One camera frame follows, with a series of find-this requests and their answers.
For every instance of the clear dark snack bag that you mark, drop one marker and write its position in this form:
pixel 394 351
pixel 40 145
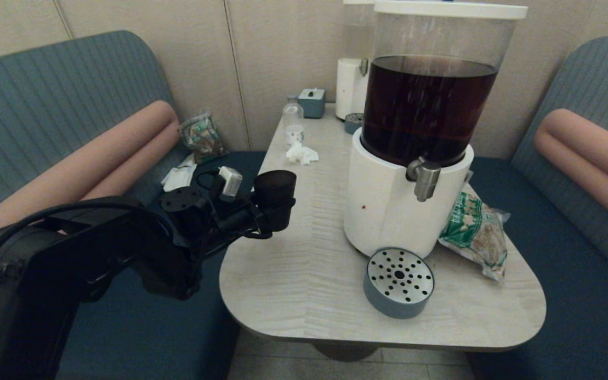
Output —
pixel 202 138

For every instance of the black plastic cup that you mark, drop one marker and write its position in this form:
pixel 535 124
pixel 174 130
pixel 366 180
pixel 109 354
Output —
pixel 275 184

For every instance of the clear plastic bottle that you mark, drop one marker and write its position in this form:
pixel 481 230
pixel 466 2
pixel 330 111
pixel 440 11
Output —
pixel 293 122

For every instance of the green snack bag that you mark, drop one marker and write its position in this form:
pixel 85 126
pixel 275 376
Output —
pixel 474 232

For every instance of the small round drip tray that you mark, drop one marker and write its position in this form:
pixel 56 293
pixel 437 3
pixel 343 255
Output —
pixel 354 124

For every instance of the blue-grey tissue box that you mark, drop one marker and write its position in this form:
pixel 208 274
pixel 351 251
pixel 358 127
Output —
pixel 312 104

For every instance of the empty white drink dispenser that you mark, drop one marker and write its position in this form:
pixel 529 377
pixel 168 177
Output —
pixel 349 89

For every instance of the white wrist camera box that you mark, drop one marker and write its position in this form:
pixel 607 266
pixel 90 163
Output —
pixel 230 181

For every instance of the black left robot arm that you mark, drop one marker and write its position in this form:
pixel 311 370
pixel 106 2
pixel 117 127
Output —
pixel 72 264

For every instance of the small silver dispenser tap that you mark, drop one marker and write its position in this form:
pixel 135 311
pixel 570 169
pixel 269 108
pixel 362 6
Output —
pixel 364 67

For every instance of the large dark tea dispenser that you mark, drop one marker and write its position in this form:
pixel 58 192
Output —
pixel 388 211

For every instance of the pink bolster cushion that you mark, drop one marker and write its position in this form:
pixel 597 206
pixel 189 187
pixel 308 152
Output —
pixel 98 163
pixel 589 158

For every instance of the teal bench sofa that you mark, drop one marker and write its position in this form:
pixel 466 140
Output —
pixel 589 316
pixel 45 105

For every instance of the white napkin pack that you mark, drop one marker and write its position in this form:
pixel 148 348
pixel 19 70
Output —
pixel 179 178

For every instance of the round perforated drip tray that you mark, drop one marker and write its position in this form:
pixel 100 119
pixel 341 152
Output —
pixel 399 282

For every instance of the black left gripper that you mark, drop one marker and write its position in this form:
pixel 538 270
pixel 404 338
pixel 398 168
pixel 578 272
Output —
pixel 225 221

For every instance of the crumpled white tissue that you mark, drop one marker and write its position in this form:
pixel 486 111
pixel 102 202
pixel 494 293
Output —
pixel 302 153

